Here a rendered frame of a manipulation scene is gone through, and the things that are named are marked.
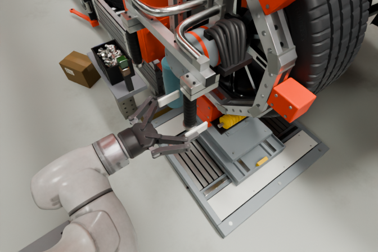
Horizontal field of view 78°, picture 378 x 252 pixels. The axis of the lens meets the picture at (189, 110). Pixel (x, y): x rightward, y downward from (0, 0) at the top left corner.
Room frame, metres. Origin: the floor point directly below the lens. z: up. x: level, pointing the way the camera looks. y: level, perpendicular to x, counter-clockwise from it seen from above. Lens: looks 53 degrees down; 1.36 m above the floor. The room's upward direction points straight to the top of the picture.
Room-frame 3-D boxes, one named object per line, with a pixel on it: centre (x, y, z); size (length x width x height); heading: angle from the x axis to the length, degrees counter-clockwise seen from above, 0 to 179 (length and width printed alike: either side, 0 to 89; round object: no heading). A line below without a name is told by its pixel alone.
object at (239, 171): (0.73, -0.26, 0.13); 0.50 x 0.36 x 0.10; 35
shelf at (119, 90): (0.97, 0.41, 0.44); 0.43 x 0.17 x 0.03; 35
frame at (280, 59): (0.67, -0.10, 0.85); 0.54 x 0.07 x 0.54; 35
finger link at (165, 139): (0.30, 0.06, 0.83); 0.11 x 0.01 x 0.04; 83
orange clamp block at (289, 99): (0.41, -0.28, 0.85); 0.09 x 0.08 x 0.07; 35
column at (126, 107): (0.99, 0.43, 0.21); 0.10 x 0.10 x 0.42; 35
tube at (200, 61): (0.52, -0.05, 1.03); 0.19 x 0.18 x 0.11; 125
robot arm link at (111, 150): (0.26, 0.19, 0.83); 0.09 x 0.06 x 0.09; 35
